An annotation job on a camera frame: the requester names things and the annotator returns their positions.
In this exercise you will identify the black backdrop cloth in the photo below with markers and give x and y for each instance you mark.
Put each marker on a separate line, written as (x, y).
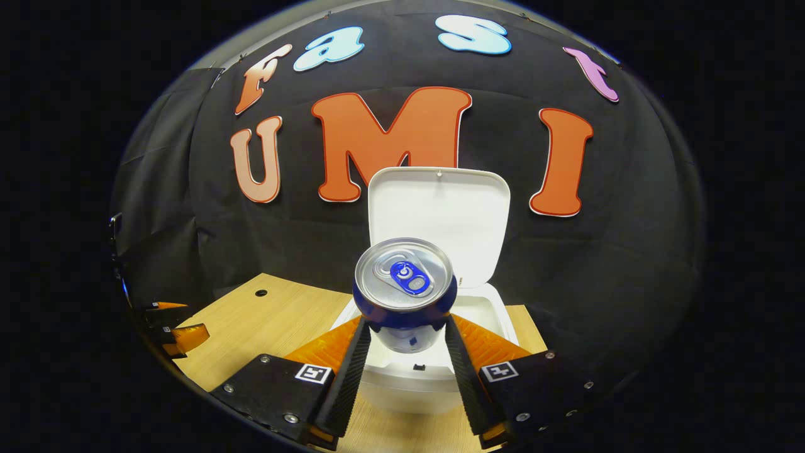
(597, 264)

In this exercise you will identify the wooden desktop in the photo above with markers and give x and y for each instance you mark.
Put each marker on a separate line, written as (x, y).
(251, 327)

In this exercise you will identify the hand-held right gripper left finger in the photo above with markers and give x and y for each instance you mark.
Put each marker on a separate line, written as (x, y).
(349, 377)

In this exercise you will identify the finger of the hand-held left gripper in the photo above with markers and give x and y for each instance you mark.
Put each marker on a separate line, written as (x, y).
(188, 338)
(165, 313)

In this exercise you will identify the blue pop can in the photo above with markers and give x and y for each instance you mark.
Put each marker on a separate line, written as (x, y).
(405, 277)

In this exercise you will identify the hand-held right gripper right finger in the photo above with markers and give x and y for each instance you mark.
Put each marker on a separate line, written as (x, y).
(468, 377)

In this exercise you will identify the white desktop garbage bin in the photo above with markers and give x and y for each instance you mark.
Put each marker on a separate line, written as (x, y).
(440, 214)

